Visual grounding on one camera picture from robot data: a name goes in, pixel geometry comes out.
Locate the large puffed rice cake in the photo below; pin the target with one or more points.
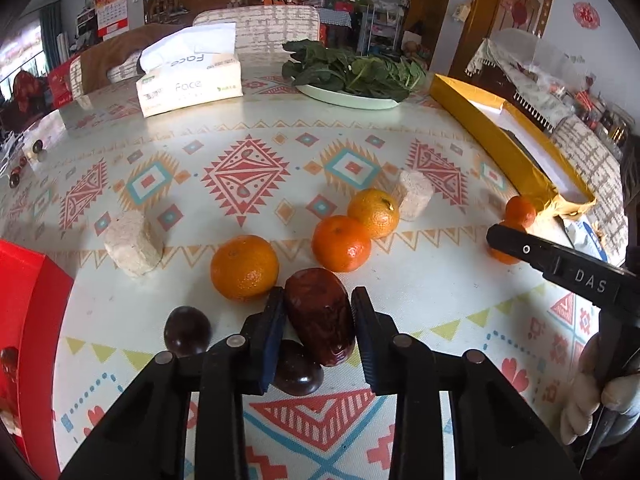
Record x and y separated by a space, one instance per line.
132 250

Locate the brown covered chair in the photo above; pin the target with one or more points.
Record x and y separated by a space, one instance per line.
110 57

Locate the dark purple passion fruit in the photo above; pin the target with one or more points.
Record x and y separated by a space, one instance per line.
187 330
297 371

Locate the red patterned cloth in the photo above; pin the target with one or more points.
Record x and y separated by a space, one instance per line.
27 92

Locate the large dark red jujube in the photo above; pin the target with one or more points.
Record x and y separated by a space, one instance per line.
317 317

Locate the small orange mandarin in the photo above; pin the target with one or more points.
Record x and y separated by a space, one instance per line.
520 211
506 257

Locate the red cardboard box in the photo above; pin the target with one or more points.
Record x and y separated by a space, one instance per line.
35 310

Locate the small puffed rice cake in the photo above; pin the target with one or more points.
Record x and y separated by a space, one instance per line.
414 195

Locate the person's right hand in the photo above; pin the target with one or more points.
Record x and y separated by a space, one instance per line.
577 410

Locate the green leafy vegetables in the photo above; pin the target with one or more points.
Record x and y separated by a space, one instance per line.
350 70

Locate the blue white packet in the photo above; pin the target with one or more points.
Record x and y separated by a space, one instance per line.
585 232

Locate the small dark round fruit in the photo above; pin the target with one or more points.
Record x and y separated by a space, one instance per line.
36 148

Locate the orange mandarin with stem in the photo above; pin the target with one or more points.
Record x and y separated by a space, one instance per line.
372 212

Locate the large orange mandarin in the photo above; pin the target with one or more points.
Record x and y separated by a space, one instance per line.
244 267

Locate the red wall calendar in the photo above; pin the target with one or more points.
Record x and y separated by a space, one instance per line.
112 10

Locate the white oval plate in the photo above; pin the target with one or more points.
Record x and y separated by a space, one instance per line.
350 101

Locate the white tissue box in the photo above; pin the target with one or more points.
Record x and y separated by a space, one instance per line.
190 85

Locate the metal storage rack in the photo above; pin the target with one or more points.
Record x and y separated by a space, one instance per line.
380 27

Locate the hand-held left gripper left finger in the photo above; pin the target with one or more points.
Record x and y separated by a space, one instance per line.
270 340

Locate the patterned tablecloth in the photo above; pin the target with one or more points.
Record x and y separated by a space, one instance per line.
300 160

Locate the medium orange mandarin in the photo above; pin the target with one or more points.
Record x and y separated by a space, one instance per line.
341 242

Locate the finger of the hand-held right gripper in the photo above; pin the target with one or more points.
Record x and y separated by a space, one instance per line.
540 256

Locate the red gift carton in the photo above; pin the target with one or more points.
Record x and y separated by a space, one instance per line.
60 82

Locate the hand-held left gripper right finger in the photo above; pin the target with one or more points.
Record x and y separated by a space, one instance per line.
364 340

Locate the red paper wall ornament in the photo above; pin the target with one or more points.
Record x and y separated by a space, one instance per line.
583 12

